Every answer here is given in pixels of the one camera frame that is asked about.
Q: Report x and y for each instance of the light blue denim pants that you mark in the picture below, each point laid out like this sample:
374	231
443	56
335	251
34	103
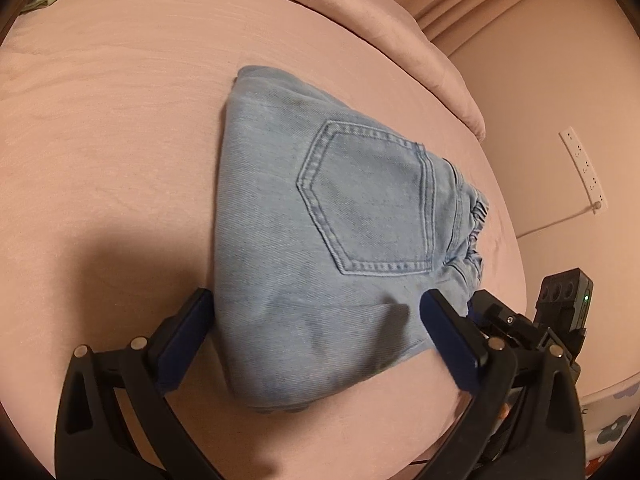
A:
325	260

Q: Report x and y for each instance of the white power strip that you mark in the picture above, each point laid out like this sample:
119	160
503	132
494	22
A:
582	167

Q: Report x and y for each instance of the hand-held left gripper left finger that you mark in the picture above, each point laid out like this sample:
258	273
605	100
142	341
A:
180	345

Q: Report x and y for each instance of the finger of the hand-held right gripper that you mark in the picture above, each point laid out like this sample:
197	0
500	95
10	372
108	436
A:
505	320

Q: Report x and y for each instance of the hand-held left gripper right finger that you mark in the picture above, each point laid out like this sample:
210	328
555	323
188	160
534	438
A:
450	345

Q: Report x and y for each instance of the pink duvet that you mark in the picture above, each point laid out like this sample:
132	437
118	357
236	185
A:
325	5

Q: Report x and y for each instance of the flower print cloth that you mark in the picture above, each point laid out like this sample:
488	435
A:
610	430

